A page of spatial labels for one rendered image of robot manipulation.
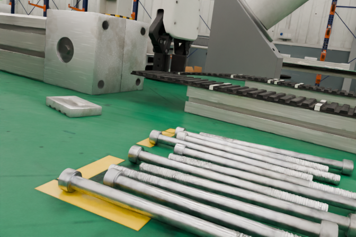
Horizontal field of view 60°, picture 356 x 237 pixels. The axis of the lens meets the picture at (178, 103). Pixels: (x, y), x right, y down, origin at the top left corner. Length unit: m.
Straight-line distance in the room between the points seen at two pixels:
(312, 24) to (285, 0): 7.12
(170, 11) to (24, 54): 0.24
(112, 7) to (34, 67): 3.57
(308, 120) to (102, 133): 0.18
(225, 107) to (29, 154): 0.20
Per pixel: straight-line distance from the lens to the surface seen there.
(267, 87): 0.50
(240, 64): 0.81
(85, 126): 0.25
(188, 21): 0.58
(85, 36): 0.38
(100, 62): 0.38
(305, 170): 0.21
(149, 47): 0.65
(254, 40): 0.81
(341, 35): 8.01
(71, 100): 0.31
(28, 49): 0.49
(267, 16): 0.92
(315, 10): 8.07
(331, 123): 0.29
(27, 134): 0.23
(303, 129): 0.30
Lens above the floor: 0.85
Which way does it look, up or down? 11 degrees down
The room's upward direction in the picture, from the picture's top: 7 degrees clockwise
